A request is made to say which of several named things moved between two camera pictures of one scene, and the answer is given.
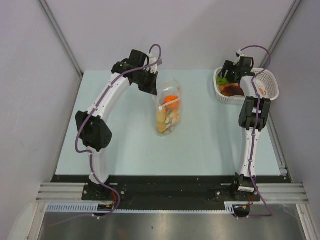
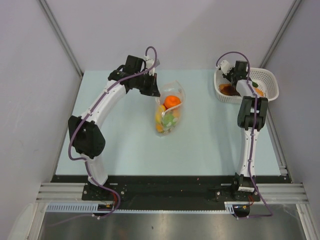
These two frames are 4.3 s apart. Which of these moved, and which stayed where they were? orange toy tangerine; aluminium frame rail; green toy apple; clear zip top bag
Moved: green toy apple
Stayed: clear zip top bag; orange toy tangerine; aluminium frame rail
